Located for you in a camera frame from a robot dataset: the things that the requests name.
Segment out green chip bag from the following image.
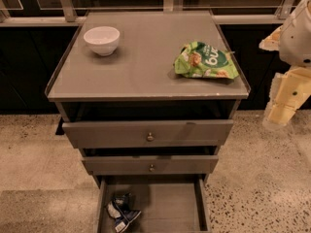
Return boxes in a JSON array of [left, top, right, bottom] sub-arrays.
[[174, 42, 239, 80]]

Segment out blue chip bag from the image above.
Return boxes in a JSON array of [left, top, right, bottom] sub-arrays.
[[106, 193, 141, 233]]

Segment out white ceramic bowl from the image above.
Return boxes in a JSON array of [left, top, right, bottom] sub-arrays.
[[84, 26, 121, 56]]

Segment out metal railing frame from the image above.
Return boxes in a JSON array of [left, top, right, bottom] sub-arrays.
[[0, 0, 300, 26]]

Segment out brass drawer knob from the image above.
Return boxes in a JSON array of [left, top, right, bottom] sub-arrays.
[[146, 132, 155, 142], [149, 164, 155, 172]]

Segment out grey drawer cabinet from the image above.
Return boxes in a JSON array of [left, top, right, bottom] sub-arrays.
[[44, 10, 252, 233]]

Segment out grey drawer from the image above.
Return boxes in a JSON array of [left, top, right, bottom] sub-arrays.
[[63, 119, 233, 149], [93, 175, 212, 233], [82, 155, 218, 176]]

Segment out grey middle drawer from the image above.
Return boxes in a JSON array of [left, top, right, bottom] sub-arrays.
[[82, 155, 218, 176]]

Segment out brass top drawer knob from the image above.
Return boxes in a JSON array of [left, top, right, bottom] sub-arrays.
[[146, 132, 155, 142]]

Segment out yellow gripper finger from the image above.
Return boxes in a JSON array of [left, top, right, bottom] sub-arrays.
[[259, 26, 282, 51], [262, 66, 311, 130]]

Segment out grey top drawer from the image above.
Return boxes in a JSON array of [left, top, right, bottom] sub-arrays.
[[63, 119, 233, 149]]

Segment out brass middle drawer knob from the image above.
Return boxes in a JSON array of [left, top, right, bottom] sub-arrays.
[[149, 164, 155, 172]]

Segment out grey bottom drawer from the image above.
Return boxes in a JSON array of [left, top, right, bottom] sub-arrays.
[[93, 175, 212, 233]]

